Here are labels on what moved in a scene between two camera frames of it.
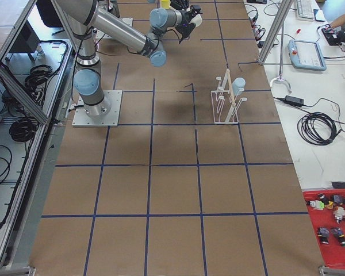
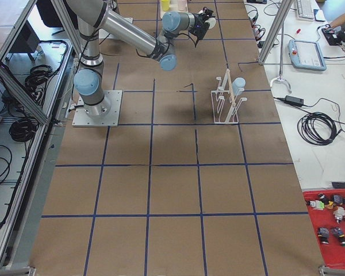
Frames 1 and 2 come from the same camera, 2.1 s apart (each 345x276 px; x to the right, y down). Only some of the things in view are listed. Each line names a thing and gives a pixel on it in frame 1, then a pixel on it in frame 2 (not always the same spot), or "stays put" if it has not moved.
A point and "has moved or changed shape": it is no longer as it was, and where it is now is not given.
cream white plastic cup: x=197 y=20 has moved or changed shape
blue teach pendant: x=306 y=54 stays put
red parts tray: x=333 y=215 stays put
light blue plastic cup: x=238 y=85 stays put
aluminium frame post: x=283 y=8 stays put
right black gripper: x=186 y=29 to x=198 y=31
